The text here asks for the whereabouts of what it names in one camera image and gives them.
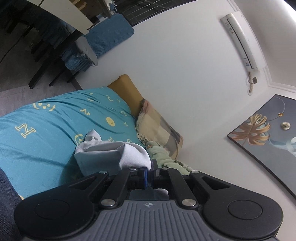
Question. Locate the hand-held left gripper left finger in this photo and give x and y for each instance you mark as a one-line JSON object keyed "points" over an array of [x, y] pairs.
{"points": [[144, 177]]}

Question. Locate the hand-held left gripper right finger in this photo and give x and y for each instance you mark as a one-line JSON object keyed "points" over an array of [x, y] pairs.
{"points": [[155, 178]]}

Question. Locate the white t-shirt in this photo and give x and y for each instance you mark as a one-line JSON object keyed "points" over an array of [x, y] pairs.
{"points": [[104, 155]]}

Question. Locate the green printed fleece blanket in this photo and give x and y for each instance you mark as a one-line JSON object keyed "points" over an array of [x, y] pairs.
{"points": [[166, 162]]}

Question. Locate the plaid pillow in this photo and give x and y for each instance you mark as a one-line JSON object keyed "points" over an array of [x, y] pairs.
{"points": [[159, 129]]}

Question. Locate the tan padded headboard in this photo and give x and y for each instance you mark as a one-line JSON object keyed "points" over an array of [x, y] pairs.
{"points": [[127, 90]]}

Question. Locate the teal printed bed sheet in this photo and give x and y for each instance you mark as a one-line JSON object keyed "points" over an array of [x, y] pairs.
{"points": [[46, 139]]}

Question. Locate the grey seat cushion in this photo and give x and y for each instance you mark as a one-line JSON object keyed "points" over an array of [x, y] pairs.
{"points": [[86, 48]]}

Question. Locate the person's dark trousers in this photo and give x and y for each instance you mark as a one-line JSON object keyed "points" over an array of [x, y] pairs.
{"points": [[7, 208]]}

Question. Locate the blue covered chair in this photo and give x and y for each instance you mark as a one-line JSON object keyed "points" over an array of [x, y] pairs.
{"points": [[55, 34], [108, 34]]}

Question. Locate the white air conditioner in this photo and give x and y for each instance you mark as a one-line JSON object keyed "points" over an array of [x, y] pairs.
{"points": [[242, 39]]}

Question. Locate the black window grille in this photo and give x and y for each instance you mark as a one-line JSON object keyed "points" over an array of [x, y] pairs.
{"points": [[143, 9]]}

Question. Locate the dark wooden table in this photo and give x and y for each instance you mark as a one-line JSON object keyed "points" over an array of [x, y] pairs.
{"points": [[76, 16]]}

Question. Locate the framed wall picture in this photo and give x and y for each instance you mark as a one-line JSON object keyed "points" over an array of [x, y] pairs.
{"points": [[261, 139]]}

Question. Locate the dark wall socket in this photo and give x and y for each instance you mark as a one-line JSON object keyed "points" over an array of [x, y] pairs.
{"points": [[255, 80]]}

